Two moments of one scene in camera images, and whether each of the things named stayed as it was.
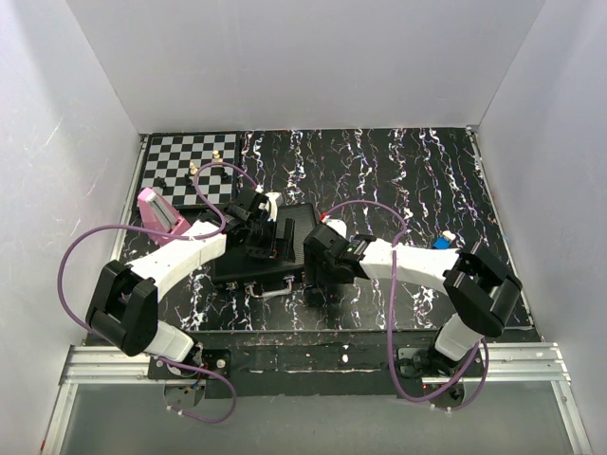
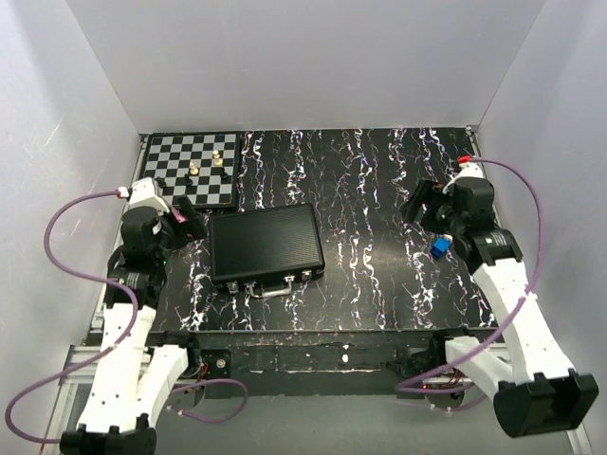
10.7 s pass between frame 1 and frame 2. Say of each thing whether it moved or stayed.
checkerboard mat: stayed
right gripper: moved
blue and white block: stayed
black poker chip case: stayed
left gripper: moved
